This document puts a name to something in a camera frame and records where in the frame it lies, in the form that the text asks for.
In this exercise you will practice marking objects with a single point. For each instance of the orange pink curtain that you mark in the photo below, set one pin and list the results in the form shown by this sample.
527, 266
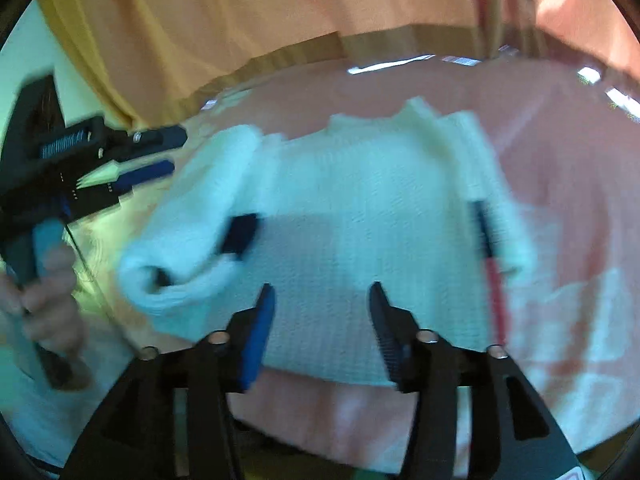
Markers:
260, 25

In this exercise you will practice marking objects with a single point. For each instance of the person's left hand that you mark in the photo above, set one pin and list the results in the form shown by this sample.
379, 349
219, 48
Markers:
52, 300

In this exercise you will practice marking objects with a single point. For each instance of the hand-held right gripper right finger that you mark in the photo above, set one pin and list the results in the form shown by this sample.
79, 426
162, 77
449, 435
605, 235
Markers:
387, 332

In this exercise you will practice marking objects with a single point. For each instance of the white pink navy knit sweater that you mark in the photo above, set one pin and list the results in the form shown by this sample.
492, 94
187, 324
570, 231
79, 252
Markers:
360, 240

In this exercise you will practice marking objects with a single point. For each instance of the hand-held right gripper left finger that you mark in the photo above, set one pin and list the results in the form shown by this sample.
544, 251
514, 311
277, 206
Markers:
260, 332

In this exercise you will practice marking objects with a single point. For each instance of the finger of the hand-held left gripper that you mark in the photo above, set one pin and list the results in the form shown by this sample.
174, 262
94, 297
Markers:
150, 139
145, 172

